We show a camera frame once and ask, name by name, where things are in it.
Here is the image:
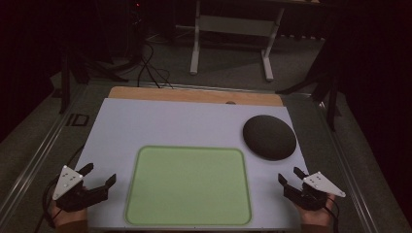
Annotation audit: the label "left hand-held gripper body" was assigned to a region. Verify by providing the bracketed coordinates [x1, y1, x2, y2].
[51, 164, 109, 214]

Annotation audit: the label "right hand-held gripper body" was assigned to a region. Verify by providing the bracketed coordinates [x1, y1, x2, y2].
[283, 171, 347, 212]

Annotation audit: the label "person's right hand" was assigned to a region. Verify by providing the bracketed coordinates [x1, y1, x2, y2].
[296, 193, 336, 227]

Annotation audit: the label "person's left hand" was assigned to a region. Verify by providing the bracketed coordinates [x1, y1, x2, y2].
[51, 185, 89, 227]

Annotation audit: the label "dark grey round plate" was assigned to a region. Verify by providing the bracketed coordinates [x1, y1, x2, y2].
[242, 115, 297, 161]

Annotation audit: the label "black rectangular floor socket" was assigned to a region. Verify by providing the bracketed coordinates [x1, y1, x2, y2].
[65, 113, 90, 127]

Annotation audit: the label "green rectangular tray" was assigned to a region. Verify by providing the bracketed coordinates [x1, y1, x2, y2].
[123, 145, 253, 227]

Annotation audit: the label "black metal stand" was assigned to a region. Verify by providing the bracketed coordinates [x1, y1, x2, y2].
[48, 45, 130, 115]
[275, 38, 343, 132]

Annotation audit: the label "white table mat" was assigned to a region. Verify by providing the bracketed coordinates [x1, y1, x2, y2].
[75, 97, 309, 231]

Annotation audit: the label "right hand-held gripper cable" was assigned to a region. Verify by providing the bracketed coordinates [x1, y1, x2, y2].
[324, 196, 340, 233]

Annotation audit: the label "metal floor rail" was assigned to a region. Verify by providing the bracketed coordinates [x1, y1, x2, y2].
[0, 84, 88, 224]
[315, 96, 380, 233]

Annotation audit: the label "black floor cables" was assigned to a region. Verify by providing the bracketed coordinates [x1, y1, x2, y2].
[137, 42, 174, 89]

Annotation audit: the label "white metal table frame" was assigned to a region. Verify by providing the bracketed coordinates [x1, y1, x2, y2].
[189, 0, 286, 83]

